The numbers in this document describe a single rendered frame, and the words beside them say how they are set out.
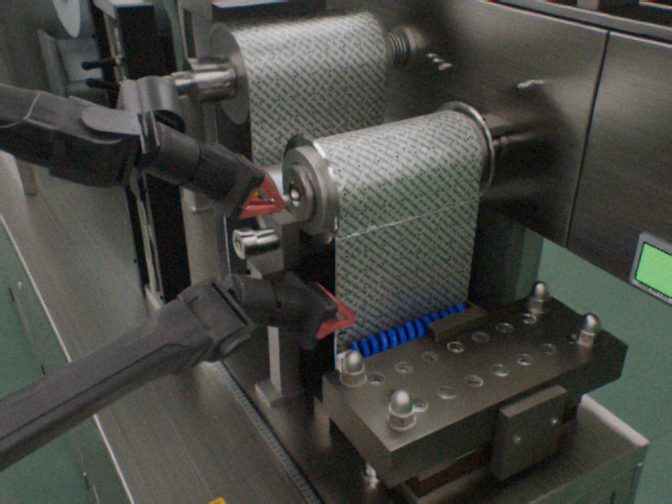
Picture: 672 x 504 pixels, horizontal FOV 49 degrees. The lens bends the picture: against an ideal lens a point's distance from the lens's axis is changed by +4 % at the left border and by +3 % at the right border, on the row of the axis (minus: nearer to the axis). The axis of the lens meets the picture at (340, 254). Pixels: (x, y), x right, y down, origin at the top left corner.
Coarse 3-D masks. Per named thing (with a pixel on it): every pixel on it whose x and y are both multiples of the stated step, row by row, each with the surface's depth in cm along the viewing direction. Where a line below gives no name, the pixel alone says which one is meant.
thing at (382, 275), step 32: (416, 224) 98; (448, 224) 101; (352, 256) 94; (384, 256) 98; (416, 256) 101; (448, 256) 104; (352, 288) 97; (384, 288) 100; (416, 288) 104; (448, 288) 108; (384, 320) 103
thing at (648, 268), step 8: (648, 248) 90; (648, 256) 90; (656, 256) 89; (664, 256) 88; (640, 264) 91; (648, 264) 90; (656, 264) 89; (664, 264) 88; (640, 272) 92; (648, 272) 91; (656, 272) 90; (664, 272) 89; (640, 280) 92; (648, 280) 91; (656, 280) 90; (664, 280) 89; (656, 288) 90; (664, 288) 89
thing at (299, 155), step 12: (480, 144) 100; (288, 156) 94; (300, 156) 91; (312, 156) 90; (312, 168) 89; (312, 180) 90; (324, 180) 89; (324, 192) 89; (324, 204) 89; (324, 216) 90; (312, 228) 94; (324, 228) 92
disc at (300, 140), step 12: (288, 144) 96; (300, 144) 93; (312, 144) 90; (324, 156) 88; (324, 168) 89; (336, 192) 88; (336, 204) 88; (336, 216) 89; (300, 228) 99; (336, 228) 90; (312, 240) 97; (324, 240) 94
